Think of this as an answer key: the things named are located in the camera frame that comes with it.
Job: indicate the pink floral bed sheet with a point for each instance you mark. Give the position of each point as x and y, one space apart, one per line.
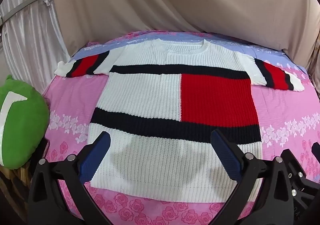
65 95

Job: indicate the white red black knit sweater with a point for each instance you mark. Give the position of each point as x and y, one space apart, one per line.
150 97

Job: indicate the green plush pillow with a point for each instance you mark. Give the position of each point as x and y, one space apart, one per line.
22 127

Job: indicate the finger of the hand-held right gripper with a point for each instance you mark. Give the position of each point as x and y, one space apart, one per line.
297 167
316 148

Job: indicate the white satin curtain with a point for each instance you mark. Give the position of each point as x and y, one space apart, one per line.
27 27

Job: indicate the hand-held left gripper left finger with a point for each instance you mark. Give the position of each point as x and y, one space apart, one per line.
96 156

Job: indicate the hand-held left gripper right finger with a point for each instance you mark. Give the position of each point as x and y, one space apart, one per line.
225 157

